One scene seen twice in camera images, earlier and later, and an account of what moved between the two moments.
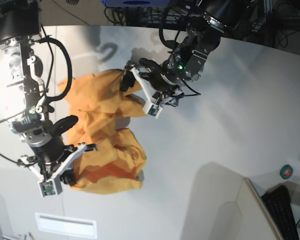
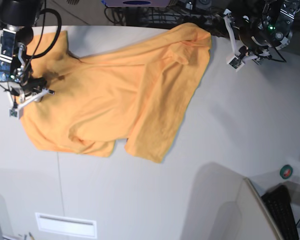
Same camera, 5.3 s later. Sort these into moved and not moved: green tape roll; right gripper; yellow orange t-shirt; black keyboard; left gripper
Moved: left gripper; yellow orange t-shirt; right gripper
Not moved: black keyboard; green tape roll
